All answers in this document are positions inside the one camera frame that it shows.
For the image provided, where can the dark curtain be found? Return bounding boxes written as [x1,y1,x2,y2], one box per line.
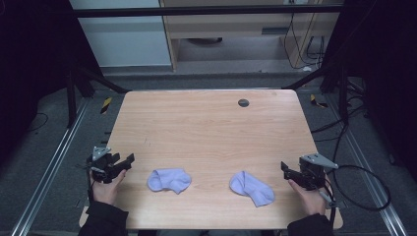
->
[0,0,103,168]
[323,0,417,183]

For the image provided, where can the grey cable plug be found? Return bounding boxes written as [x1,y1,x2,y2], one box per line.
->
[318,190,338,208]

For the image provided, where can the person's left hand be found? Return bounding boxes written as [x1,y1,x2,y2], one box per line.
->
[89,168,128,207]

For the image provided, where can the light purple sock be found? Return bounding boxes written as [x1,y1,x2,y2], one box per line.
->
[228,170,276,208]
[147,167,193,196]

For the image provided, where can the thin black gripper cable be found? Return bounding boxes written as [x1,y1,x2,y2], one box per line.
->
[86,180,96,205]

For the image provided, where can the black hanging desk cables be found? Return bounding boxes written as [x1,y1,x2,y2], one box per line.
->
[282,13,327,71]

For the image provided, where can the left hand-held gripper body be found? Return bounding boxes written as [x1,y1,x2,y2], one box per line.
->
[86,146,124,185]

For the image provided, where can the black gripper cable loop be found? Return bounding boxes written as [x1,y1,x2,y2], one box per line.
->
[327,163,392,212]

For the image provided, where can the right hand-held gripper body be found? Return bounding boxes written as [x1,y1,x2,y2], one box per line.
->
[296,153,339,192]

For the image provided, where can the black horizontal frame bar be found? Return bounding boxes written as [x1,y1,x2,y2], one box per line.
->
[73,4,344,19]

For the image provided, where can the aluminium floor rail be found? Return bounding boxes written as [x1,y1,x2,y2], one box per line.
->
[9,97,91,236]
[327,93,410,236]

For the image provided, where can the black metal stand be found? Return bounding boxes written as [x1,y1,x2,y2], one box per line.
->
[64,62,132,130]
[281,63,351,126]

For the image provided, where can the thin black floor cable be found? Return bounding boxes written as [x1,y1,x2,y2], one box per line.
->
[27,112,50,134]

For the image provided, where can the yellow black striped tape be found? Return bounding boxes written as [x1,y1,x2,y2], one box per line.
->
[99,96,113,115]
[309,93,329,109]

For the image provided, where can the black floor cables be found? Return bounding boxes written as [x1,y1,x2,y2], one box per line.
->
[310,103,370,165]

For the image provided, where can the white cabinet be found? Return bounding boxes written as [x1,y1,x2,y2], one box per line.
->
[68,0,173,69]

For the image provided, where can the person's right hand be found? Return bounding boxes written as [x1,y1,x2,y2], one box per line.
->
[287,178,331,217]

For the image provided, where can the light wooden desk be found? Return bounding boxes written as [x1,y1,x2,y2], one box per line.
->
[158,0,342,72]

